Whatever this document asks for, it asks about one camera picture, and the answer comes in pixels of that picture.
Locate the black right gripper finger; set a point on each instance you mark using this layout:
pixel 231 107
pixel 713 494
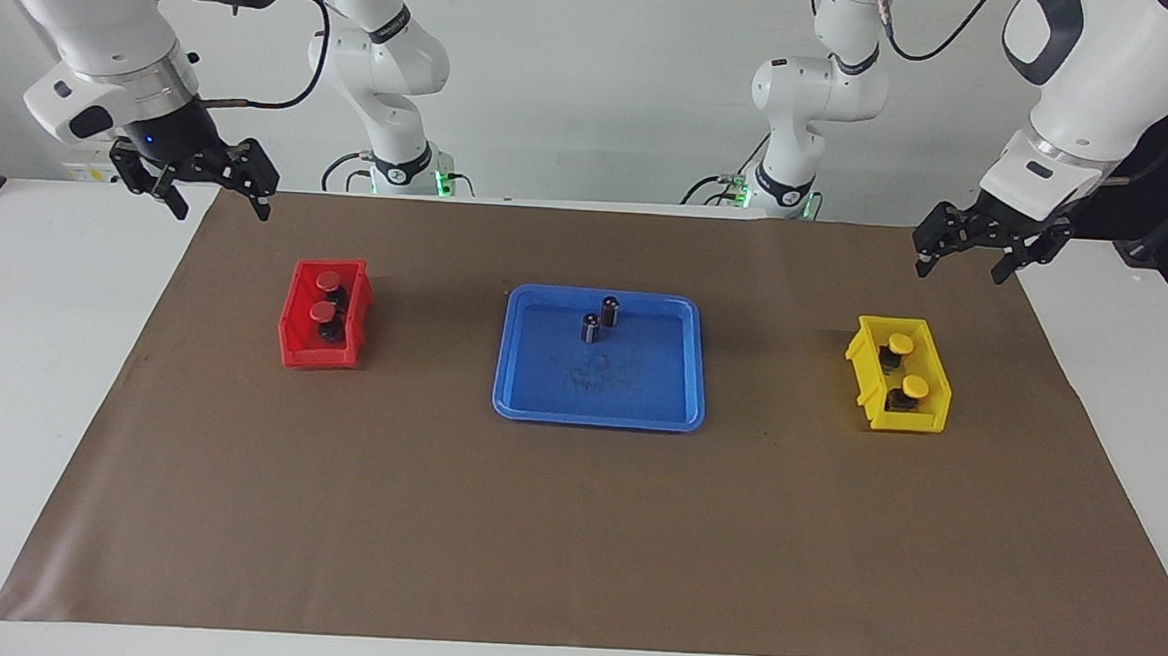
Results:
pixel 250 176
pixel 147 177

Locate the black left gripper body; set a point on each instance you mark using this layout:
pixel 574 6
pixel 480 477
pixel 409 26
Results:
pixel 1009 225

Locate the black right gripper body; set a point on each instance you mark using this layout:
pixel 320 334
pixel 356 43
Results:
pixel 169 141

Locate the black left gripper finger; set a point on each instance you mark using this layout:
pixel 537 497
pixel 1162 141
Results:
pixel 1033 250
pixel 941 232

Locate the yellow push button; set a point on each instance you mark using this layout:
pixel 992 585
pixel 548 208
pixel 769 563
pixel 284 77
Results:
pixel 901 343
pixel 914 387

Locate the red push button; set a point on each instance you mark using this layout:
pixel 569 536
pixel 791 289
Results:
pixel 329 281
pixel 323 311

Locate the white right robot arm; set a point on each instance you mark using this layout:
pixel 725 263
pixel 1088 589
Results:
pixel 110 23

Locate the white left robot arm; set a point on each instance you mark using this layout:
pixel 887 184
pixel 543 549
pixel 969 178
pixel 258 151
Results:
pixel 1087 84

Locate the blue plastic tray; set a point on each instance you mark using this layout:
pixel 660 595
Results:
pixel 641 386

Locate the small white box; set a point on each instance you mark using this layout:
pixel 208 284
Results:
pixel 87 172

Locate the yellow plastic bin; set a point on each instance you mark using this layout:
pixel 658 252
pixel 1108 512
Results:
pixel 914 421

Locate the red plastic bin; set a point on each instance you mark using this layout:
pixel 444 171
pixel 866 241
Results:
pixel 317 358

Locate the black cylinder component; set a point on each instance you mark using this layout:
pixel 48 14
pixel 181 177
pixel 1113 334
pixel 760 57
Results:
pixel 591 328
pixel 611 309

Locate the brown paper mat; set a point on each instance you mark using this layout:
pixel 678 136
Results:
pixel 574 527

